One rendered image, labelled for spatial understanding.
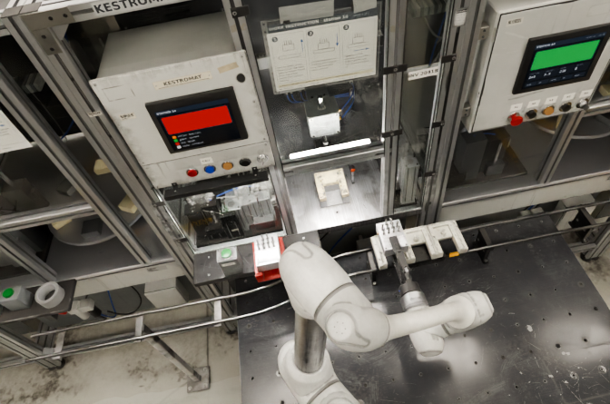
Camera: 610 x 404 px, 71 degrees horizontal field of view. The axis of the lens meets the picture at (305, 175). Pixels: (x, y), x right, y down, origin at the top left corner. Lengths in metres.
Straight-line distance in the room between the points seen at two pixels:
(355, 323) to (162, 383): 1.90
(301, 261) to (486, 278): 1.13
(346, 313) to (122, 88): 0.82
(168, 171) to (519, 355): 1.47
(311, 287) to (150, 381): 1.86
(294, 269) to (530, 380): 1.12
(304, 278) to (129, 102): 0.68
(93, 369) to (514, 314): 2.27
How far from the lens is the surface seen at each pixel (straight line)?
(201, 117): 1.28
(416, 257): 1.87
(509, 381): 1.91
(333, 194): 1.94
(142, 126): 1.35
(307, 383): 1.56
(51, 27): 1.23
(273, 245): 1.70
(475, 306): 1.51
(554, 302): 2.08
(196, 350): 2.75
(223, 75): 1.22
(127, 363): 2.90
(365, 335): 1.02
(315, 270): 1.07
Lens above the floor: 2.46
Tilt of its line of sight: 50 degrees down
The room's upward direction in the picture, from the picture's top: 11 degrees counter-clockwise
